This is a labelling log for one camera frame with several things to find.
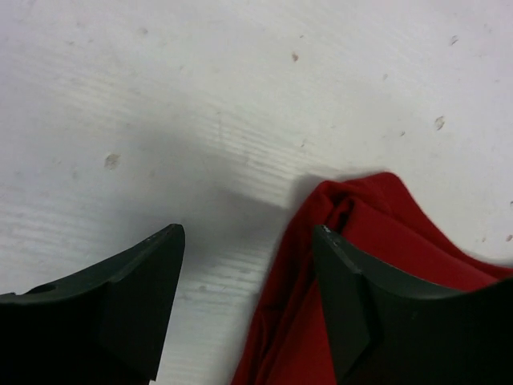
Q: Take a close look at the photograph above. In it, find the red t shirt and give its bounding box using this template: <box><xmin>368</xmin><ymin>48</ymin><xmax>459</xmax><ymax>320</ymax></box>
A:
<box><xmin>232</xmin><ymin>172</ymin><xmax>512</xmax><ymax>384</ymax></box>

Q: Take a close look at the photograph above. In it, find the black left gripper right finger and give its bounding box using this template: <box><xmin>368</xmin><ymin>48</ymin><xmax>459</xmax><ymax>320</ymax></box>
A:
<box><xmin>313</xmin><ymin>225</ymin><xmax>512</xmax><ymax>384</ymax></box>

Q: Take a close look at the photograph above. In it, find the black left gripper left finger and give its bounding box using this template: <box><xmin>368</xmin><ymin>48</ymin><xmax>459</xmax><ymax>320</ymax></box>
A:
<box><xmin>1</xmin><ymin>224</ymin><xmax>185</xmax><ymax>384</ymax></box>

